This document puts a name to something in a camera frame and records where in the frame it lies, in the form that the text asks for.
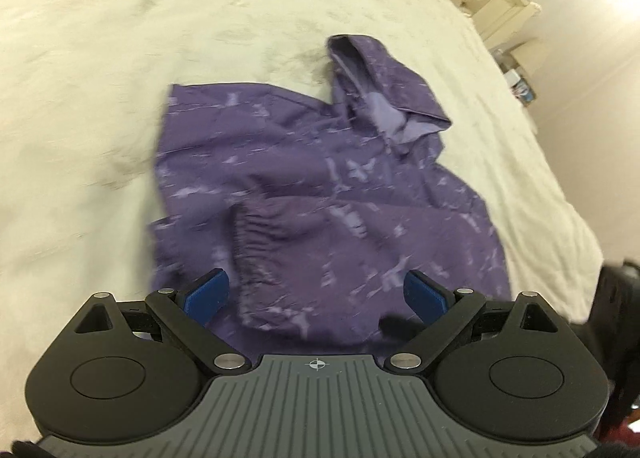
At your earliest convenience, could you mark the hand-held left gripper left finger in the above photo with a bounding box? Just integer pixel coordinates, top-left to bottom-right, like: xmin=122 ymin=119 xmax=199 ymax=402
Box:
xmin=75 ymin=268 xmax=251 ymax=372

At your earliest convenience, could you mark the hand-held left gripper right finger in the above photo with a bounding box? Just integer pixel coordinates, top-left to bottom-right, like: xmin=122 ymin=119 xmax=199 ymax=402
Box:
xmin=384 ymin=268 xmax=564 ymax=372

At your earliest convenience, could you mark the purple patterned hooded jacket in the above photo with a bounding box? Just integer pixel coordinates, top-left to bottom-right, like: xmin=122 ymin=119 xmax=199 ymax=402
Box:
xmin=148 ymin=34 xmax=512 ymax=344

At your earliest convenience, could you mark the dark cloth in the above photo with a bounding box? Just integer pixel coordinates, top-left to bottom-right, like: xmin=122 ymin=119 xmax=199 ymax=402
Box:
xmin=575 ymin=261 xmax=640 ymax=458

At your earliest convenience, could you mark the blue and white box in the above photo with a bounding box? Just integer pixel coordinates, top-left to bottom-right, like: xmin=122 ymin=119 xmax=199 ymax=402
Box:
xmin=504 ymin=70 xmax=539 ymax=105

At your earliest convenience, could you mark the cream bedspread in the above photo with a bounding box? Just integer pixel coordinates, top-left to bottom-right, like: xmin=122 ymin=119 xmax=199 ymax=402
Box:
xmin=0 ymin=0 xmax=607 ymax=330

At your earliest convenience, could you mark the cream nightstand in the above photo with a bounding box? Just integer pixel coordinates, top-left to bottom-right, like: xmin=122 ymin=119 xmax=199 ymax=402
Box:
xmin=492 ymin=37 xmax=544 ymax=109

